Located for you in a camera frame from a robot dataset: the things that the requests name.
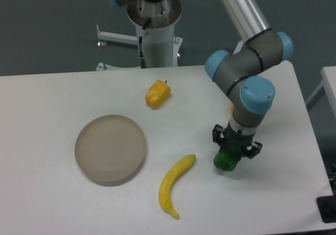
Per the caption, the yellow banana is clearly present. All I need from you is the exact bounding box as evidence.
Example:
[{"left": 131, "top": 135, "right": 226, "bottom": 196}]
[{"left": 158, "top": 154, "right": 196, "bottom": 219}]

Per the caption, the green bell pepper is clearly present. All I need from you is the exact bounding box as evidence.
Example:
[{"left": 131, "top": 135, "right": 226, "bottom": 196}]
[{"left": 213, "top": 145, "right": 242, "bottom": 172}]

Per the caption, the yellow bell pepper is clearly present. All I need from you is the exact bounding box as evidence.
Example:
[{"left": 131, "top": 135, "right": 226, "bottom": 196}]
[{"left": 145, "top": 79, "right": 171, "bottom": 109}]

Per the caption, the black cable on pedestal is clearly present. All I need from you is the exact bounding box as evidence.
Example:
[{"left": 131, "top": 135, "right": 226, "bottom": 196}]
[{"left": 138, "top": 17, "right": 151, "bottom": 69}]

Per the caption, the orange carrot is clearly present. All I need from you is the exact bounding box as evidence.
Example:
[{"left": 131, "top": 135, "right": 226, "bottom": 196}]
[{"left": 230, "top": 105, "right": 235, "bottom": 115}]

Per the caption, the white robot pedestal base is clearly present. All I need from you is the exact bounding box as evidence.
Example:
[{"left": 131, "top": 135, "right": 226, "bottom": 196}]
[{"left": 97, "top": 0, "right": 183, "bottom": 68}]

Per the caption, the white side table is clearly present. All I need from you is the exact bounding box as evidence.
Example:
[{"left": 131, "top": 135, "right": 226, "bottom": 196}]
[{"left": 305, "top": 66, "right": 335, "bottom": 115}]

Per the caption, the beige round plate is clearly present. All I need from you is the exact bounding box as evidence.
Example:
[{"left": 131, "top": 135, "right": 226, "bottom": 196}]
[{"left": 75, "top": 115, "right": 147, "bottom": 187}]

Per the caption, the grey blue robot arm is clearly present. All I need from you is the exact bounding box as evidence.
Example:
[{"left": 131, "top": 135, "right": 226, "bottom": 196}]
[{"left": 108, "top": 0, "right": 293, "bottom": 158}]

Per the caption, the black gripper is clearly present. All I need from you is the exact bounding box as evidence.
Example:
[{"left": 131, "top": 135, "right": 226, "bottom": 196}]
[{"left": 212, "top": 124, "right": 263, "bottom": 159}]

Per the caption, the black device at table edge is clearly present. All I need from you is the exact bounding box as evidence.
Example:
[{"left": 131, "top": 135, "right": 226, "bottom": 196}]
[{"left": 316, "top": 195, "right": 335, "bottom": 223}]

